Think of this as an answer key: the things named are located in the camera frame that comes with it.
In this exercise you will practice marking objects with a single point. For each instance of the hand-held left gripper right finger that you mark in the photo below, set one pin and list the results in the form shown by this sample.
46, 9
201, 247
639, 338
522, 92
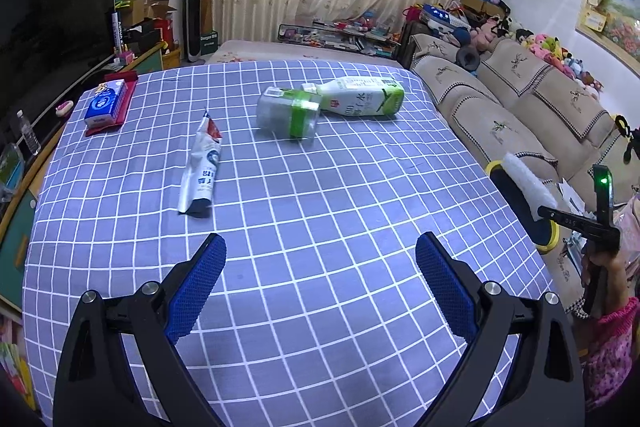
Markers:
447, 292

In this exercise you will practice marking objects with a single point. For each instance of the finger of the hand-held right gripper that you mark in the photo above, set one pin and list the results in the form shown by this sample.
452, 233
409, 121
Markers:
565, 217

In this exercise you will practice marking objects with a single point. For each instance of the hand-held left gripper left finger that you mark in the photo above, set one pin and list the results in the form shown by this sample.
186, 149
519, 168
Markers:
197, 292

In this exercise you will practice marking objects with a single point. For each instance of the person's right forearm pink sleeve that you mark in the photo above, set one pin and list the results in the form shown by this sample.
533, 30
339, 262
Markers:
615, 347

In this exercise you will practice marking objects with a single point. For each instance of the person's right hand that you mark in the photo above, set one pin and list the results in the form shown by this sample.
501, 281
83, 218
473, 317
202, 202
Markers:
611, 269

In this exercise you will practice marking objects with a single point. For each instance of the white paper sheet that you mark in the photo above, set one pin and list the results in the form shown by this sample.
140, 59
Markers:
570, 197

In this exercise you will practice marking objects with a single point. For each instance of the black yellow plush toy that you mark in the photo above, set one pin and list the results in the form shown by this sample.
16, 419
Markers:
627, 137

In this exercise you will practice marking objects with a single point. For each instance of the silver snack wrapper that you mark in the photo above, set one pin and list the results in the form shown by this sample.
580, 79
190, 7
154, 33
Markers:
202, 167

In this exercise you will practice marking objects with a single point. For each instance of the beige embroidered sofa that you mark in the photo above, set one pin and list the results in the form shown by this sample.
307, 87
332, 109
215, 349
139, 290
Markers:
500, 107

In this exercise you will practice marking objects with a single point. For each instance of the blue checkered tablecloth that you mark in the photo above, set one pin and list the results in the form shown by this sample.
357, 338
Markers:
300, 207

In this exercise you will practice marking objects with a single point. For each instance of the pile of plush toys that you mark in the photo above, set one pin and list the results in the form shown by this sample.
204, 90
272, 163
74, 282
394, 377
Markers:
540, 44

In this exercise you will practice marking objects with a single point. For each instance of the grey neck pillow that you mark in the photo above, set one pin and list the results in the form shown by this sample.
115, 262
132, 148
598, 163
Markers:
468, 58

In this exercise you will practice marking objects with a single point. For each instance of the green yellow television cabinet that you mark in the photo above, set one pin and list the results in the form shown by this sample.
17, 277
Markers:
15, 232

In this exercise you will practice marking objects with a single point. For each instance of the pile of colourful books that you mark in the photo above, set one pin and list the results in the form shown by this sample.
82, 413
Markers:
15, 362

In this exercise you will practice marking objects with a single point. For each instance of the clear container green label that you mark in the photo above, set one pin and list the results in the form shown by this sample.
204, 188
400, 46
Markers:
280, 112

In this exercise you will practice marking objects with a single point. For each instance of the red tray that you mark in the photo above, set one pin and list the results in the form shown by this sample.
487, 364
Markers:
127, 97

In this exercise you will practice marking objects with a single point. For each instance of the blue tissue pack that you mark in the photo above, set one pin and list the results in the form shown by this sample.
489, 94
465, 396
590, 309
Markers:
105, 104

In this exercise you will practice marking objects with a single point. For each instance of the white green drink bottle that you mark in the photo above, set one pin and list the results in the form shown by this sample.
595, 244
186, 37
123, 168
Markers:
360, 97

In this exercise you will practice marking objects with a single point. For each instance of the clear glass dish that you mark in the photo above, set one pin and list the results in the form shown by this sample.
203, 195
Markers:
10, 169

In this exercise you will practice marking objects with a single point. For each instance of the clear water bottle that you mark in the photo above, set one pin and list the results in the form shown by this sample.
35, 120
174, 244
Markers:
29, 134

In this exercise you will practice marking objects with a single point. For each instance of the black suitcase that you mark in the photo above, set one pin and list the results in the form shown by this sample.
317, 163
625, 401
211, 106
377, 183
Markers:
406, 44

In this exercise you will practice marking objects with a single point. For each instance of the blue star-print bag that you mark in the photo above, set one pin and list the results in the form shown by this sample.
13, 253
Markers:
442, 16

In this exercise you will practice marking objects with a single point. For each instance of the yellow basket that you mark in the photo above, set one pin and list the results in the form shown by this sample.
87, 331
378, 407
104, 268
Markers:
171, 58

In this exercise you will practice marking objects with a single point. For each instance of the small pink box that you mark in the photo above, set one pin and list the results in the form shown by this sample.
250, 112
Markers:
125, 57

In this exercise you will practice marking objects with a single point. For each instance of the beige floral mattress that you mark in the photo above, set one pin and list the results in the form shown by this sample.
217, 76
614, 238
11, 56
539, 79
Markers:
260, 52

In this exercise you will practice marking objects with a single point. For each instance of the red box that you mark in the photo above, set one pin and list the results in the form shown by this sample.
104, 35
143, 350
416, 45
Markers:
165, 34

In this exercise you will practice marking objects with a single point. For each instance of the white printed tube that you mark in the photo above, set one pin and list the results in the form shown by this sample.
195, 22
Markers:
119, 32

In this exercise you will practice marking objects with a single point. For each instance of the black tower fan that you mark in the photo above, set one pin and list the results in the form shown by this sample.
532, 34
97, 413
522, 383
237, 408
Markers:
192, 17

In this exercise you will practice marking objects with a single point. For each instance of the low rack of toys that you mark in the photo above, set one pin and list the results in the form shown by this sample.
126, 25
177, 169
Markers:
340, 34

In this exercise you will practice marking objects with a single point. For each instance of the open cardboard box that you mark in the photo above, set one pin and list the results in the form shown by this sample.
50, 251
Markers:
145, 9

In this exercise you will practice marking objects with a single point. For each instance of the black flat television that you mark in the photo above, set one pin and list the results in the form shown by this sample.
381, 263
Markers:
50, 32

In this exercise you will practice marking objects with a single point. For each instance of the framed wall picture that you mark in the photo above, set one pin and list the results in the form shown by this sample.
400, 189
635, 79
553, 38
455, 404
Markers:
612, 17

